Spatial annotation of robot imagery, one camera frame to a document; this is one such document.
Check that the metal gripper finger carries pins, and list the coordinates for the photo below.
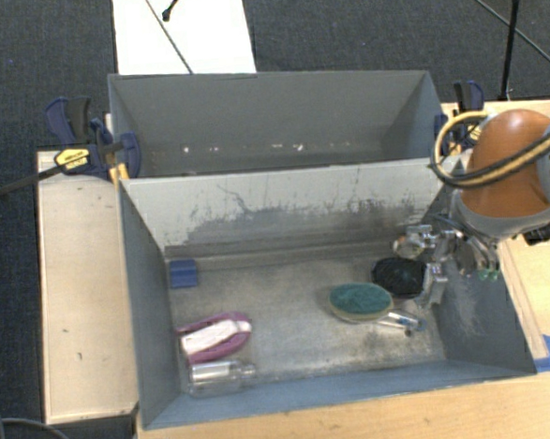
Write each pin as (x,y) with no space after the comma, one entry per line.
(434,287)
(415,242)

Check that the black round object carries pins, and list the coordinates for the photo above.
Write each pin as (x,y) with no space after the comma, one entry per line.
(396,278)

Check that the grey metal bin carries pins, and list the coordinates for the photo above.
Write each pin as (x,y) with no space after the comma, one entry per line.
(274,214)

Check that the purple and white case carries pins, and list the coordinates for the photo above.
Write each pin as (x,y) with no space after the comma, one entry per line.
(215,337)

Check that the blue block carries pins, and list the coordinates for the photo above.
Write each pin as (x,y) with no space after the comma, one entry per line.
(183,274)

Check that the clear glass bottle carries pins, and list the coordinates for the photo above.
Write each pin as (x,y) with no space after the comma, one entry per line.
(218,378)

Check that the pale wood board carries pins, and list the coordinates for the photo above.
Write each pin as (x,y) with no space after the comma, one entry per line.
(83,293)

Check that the black cylinder on white bracket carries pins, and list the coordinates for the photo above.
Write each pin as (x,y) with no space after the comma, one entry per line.
(546,232)

